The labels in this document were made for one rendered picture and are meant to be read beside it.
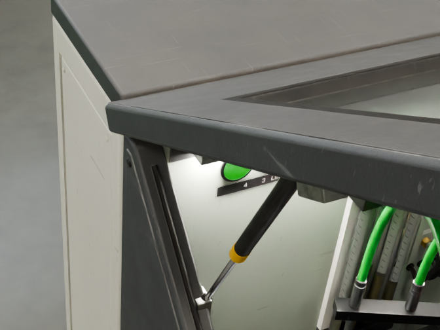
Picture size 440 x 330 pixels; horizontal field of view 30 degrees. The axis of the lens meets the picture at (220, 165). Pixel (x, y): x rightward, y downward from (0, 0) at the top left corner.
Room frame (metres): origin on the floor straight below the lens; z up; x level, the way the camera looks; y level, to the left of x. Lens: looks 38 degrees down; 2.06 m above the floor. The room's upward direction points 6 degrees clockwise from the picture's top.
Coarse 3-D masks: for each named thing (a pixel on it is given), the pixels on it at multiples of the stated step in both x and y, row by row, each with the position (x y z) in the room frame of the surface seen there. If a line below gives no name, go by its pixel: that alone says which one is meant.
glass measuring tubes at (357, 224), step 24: (360, 216) 0.95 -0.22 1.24; (408, 216) 1.00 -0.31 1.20; (360, 240) 0.94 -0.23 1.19; (384, 240) 0.98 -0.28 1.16; (408, 240) 1.00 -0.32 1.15; (336, 264) 0.95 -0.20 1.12; (360, 264) 0.98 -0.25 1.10; (384, 264) 0.98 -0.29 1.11; (336, 288) 0.96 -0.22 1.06; (384, 288) 1.01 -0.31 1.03
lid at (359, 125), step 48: (384, 48) 0.99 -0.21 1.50; (432, 48) 0.91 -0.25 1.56; (144, 96) 0.82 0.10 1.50; (192, 96) 0.76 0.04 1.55; (240, 96) 0.71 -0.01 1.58; (288, 96) 0.73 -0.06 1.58; (336, 96) 0.73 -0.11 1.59; (384, 96) 0.69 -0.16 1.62; (432, 96) 0.66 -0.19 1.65; (192, 144) 0.61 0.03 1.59; (240, 144) 0.54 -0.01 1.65; (288, 144) 0.48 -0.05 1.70; (336, 144) 0.44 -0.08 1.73; (384, 144) 0.42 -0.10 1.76; (432, 144) 0.40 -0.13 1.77; (336, 192) 0.49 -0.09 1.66; (384, 192) 0.39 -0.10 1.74; (432, 192) 0.36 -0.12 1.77
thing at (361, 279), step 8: (392, 208) 0.85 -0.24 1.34; (384, 216) 0.86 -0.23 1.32; (424, 216) 0.75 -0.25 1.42; (376, 224) 0.87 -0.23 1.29; (384, 224) 0.87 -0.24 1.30; (432, 224) 0.72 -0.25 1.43; (376, 232) 0.87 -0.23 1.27; (432, 232) 0.71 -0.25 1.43; (376, 240) 0.88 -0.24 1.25; (368, 248) 0.88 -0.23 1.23; (368, 256) 0.88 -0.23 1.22; (368, 264) 0.88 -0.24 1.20; (360, 272) 0.89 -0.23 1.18; (368, 272) 0.89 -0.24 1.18; (360, 280) 0.88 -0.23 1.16
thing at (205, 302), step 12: (288, 180) 0.53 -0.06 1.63; (276, 192) 0.54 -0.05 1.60; (288, 192) 0.54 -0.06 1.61; (264, 204) 0.56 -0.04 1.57; (276, 204) 0.55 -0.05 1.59; (264, 216) 0.56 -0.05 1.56; (276, 216) 0.56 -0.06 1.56; (252, 228) 0.58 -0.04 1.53; (264, 228) 0.57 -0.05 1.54; (240, 240) 0.59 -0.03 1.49; (252, 240) 0.58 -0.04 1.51; (240, 252) 0.60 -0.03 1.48; (228, 264) 0.62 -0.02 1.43; (216, 288) 0.65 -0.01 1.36; (204, 300) 0.67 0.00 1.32
